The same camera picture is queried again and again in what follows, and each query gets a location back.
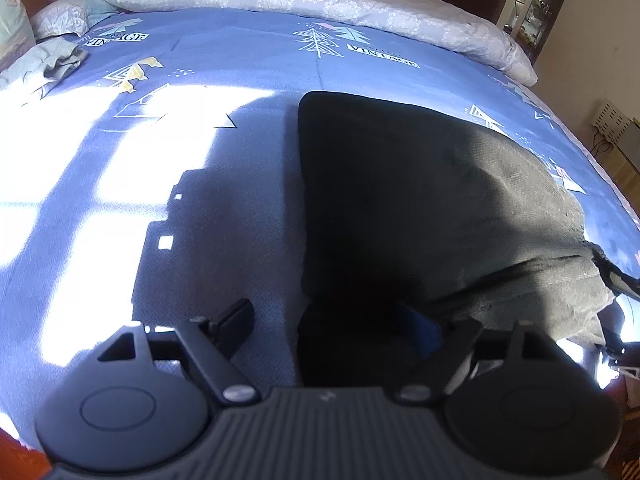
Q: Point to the wooden glass cabinet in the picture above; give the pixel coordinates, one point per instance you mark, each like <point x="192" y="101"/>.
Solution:
<point x="537" y="15"/>

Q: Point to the black pants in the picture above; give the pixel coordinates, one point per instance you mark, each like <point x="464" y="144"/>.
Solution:
<point x="400" y="185"/>

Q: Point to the pale blue pillow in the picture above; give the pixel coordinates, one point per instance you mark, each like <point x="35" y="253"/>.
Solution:
<point x="12" y="20"/>

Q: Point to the white patterned pillow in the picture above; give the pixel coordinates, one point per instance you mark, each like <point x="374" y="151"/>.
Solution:
<point x="70" y="15"/>

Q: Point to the white perforated wall box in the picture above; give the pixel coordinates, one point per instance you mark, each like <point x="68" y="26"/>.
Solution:
<point x="612" y="120"/>

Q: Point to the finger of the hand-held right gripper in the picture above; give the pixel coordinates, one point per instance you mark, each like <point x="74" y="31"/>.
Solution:
<point x="617" y="347"/>
<point x="617" y="275"/>

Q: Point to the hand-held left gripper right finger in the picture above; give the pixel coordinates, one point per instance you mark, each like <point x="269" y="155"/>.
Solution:
<point x="422" y="332"/>

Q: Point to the wooden bed frame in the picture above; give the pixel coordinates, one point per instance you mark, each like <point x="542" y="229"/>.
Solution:
<point x="17" y="455"/>

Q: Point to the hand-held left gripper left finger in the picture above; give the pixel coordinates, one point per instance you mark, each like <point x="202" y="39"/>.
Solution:
<point x="235" y="322"/>

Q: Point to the grey green crumpled cloth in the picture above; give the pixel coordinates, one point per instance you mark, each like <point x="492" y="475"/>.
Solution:
<point x="50" y="60"/>

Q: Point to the blue printed bed sheet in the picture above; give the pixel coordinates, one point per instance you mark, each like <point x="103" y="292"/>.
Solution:
<point x="225" y="160"/>

